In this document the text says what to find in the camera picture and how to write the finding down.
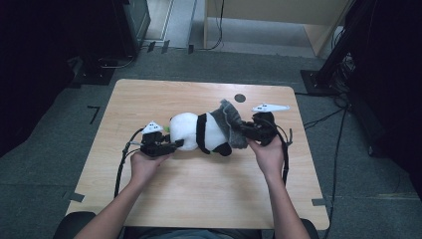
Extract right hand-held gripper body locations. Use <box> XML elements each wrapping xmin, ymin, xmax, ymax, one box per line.
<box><xmin>247</xmin><ymin>103</ymin><xmax>291</xmax><ymax>147</ymax></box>

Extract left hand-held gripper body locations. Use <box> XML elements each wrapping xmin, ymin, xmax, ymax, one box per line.
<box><xmin>138</xmin><ymin>120</ymin><xmax>175</xmax><ymax>158</ymax></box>

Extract panda plush toy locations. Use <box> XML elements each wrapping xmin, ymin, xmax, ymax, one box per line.
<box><xmin>162</xmin><ymin>112</ymin><xmax>233</xmax><ymax>157</ymax></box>

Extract grey fluffy doll garment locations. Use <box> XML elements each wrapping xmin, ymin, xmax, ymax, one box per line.
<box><xmin>209</xmin><ymin>99</ymin><xmax>249</xmax><ymax>149</ymax></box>

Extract person's left hand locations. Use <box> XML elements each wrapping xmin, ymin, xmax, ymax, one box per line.
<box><xmin>129</xmin><ymin>151</ymin><xmax>172</xmax><ymax>187</ymax></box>

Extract person's right hand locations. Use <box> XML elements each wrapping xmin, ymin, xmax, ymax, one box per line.
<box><xmin>247</xmin><ymin>134</ymin><xmax>287</xmax><ymax>181</ymax></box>

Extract black metal stand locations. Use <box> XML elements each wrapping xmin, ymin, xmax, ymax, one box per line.
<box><xmin>300</xmin><ymin>0</ymin><xmax>376</xmax><ymax>98</ymax></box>

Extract person's clothing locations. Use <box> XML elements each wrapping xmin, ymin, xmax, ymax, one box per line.
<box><xmin>122</xmin><ymin>226</ymin><xmax>277</xmax><ymax>239</ymax></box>

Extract black floor plate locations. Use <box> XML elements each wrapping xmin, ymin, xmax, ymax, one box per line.
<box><xmin>68</xmin><ymin>56</ymin><xmax>116</xmax><ymax>88</ymax></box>

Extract light wooden cabinet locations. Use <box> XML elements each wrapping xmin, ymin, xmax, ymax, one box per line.
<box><xmin>202</xmin><ymin>0</ymin><xmax>352</xmax><ymax>58</ymax></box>

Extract black equipment case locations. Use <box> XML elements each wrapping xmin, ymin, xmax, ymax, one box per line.
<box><xmin>112</xmin><ymin>0</ymin><xmax>152</xmax><ymax>59</ymax></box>

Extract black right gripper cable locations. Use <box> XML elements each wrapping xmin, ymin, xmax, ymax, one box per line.
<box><xmin>272</xmin><ymin>121</ymin><xmax>294</xmax><ymax>187</ymax></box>

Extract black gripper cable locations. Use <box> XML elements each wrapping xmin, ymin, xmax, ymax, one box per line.
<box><xmin>272</xmin><ymin>121</ymin><xmax>294</xmax><ymax>187</ymax></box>
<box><xmin>113</xmin><ymin>128</ymin><xmax>144</xmax><ymax>199</ymax></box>

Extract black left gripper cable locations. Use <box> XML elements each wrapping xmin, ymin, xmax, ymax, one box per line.
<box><xmin>113</xmin><ymin>128</ymin><xmax>144</xmax><ymax>199</ymax></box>

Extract short black floor cable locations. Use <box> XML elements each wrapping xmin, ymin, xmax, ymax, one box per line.
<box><xmin>303</xmin><ymin>106</ymin><xmax>347</xmax><ymax>130</ymax></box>

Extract long black floor cable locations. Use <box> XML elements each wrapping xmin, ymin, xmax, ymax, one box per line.
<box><xmin>321</xmin><ymin>108</ymin><xmax>348</xmax><ymax>239</ymax></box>

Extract black hanging cable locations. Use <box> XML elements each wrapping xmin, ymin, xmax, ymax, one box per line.
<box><xmin>198</xmin><ymin>0</ymin><xmax>225</xmax><ymax>52</ymax></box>

